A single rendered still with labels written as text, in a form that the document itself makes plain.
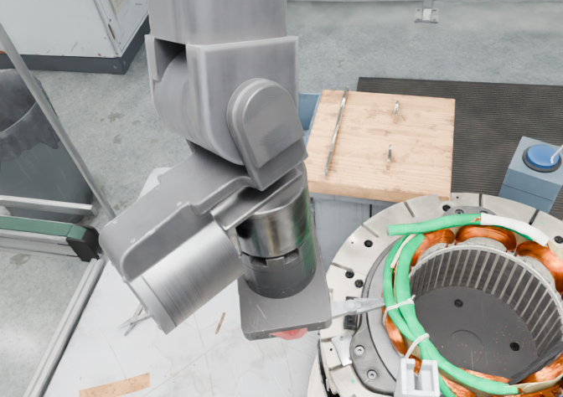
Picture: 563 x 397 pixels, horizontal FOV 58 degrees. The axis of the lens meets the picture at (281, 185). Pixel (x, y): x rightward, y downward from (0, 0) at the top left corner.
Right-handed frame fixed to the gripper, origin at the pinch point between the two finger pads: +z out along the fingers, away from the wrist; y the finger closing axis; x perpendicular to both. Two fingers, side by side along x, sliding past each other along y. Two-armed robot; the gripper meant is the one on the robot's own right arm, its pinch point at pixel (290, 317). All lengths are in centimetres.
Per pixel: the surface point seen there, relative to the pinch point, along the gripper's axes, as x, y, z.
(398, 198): 15.8, -19.8, 11.1
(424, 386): 9.8, 7.8, -0.6
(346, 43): 44, -202, 116
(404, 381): 8.1, 7.6, -2.0
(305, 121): 6.3, -42.0, 15.9
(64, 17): -91, -210, 82
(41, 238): -51, -46, 41
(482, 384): 14.9, 7.7, 1.5
